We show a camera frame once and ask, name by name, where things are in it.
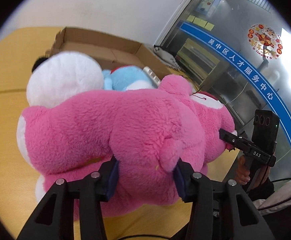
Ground big pink bear plush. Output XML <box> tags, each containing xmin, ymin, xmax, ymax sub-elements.
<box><xmin>16</xmin><ymin>74</ymin><xmax>235</xmax><ymax>217</ymax></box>

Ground white panda plush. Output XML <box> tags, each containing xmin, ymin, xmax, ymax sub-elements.
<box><xmin>26</xmin><ymin>51</ymin><xmax>104</xmax><ymax>108</ymax></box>

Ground light blue plush toy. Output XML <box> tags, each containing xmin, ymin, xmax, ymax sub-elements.
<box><xmin>102</xmin><ymin>66</ymin><xmax>156</xmax><ymax>91</ymax></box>

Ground person's right hand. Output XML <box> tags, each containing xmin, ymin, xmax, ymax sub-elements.
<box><xmin>234</xmin><ymin>155</ymin><xmax>271</xmax><ymax>186</ymax></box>

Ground white jacket sleeve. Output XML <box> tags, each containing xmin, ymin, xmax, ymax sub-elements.
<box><xmin>253</xmin><ymin>179</ymin><xmax>291</xmax><ymax>216</ymax></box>

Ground blue banner on glass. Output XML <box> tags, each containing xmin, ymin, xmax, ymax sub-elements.
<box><xmin>179</xmin><ymin>21</ymin><xmax>291</xmax><ymax>174</ymax></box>

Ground round red festive sticker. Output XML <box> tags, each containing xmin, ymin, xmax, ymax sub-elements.
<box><xmin>247</xmin><ymin>24</ymin><xmax>283</xmax><ymax>60</ymax></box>

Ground grey cloth bag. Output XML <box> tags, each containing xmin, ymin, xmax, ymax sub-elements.
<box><xmin>153</xmin><ymin>46</ymin><xmax>181</xmax><ymax>70</ymax></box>

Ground yellow sticky notes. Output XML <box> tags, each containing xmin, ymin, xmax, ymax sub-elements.
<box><xmin>186</xmin><ymin>15</ymin><xmax>214</xmax><ymax>31</ymax></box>

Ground brown cardboard box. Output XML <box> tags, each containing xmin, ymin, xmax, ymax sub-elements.
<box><xmin>46</xmin><ymin>27</ymin><xmax>171</xmax><ymax>79</ymax></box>

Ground cartoon poster on glass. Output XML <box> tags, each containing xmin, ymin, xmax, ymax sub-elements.
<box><xmin>195</xmin><ymin>0</ymin><xmax>221</xmax><ymax>18</ymax></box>

